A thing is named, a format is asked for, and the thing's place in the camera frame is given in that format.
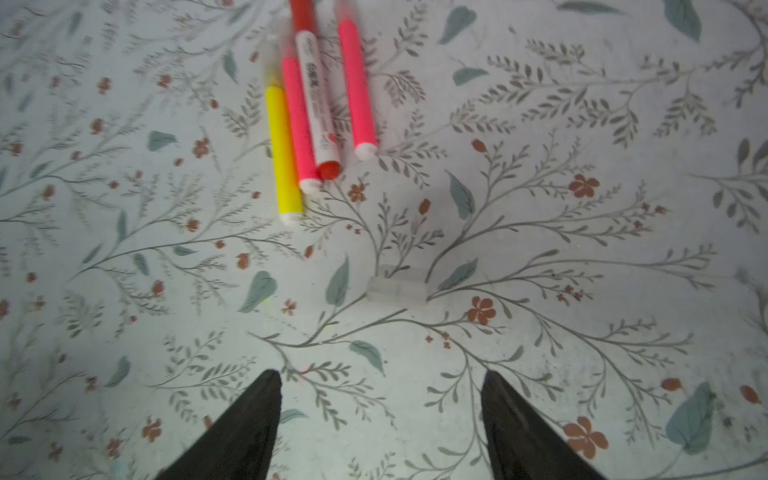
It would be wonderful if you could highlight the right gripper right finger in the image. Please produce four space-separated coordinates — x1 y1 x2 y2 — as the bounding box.
481 370 602 480

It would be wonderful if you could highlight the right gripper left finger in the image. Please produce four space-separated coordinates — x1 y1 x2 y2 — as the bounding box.
158 369 282 480

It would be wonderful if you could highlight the yellow highlighter pen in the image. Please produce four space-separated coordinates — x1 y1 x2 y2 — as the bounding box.
262 36 303 226

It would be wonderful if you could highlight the pink highlighter pen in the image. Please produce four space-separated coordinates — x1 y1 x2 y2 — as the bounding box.
334 1 378 161
279 25 322 195

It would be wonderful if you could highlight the white whiteboard marker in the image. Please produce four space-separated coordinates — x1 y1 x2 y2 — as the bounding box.
289 0 341 181

